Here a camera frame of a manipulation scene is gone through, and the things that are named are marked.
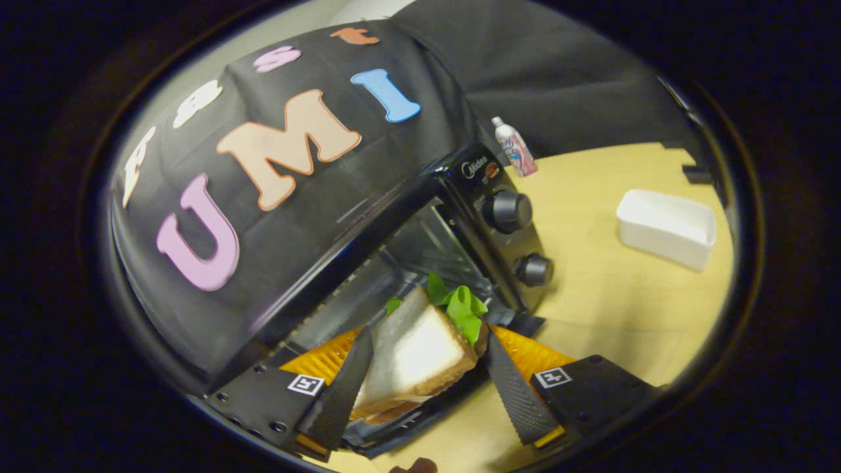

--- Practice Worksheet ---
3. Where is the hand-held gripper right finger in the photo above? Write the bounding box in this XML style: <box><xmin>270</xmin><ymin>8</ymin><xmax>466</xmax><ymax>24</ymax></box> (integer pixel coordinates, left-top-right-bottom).
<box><xmin>485</xmin><ymin>325</ymin><xmax>664</xmax><ymax>449</ymax></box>

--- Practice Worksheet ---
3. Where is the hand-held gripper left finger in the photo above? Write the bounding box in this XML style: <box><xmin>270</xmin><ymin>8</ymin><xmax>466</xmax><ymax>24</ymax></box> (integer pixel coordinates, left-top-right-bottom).
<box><xmin>204</xmin><ymin>327</ymin><xmax>375</xmax><ymax>461</ymax></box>

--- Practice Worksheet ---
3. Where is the sandwich with lettuce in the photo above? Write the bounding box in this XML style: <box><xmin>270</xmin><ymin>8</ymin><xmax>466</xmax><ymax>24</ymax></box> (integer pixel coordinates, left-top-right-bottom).
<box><xmin>352</xmin><ymin>273</ymin><xmax>490</xmax><ymax>421</ymax></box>

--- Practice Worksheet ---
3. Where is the black toaster oven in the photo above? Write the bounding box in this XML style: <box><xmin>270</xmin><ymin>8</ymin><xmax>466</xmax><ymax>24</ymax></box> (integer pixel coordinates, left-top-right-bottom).
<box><xmin>210</xmin><ymin>143</ymin><xmax>555</xmax><ymax>459</ymax></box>

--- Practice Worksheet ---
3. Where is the white rectangular dish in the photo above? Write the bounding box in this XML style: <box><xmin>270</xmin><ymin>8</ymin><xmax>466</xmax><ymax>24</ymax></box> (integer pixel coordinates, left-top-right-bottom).
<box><xmin>616</xmin><ymin>189</ymin><xmax>717</xmax><ymax>271</ymax></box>

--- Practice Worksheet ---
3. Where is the pink and white bottle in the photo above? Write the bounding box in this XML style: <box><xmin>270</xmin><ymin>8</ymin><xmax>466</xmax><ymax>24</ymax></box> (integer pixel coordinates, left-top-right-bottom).
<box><xmin>491</xmin><ymin>116</ymin><xmax>538</xmax><ymax>177</ymax></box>

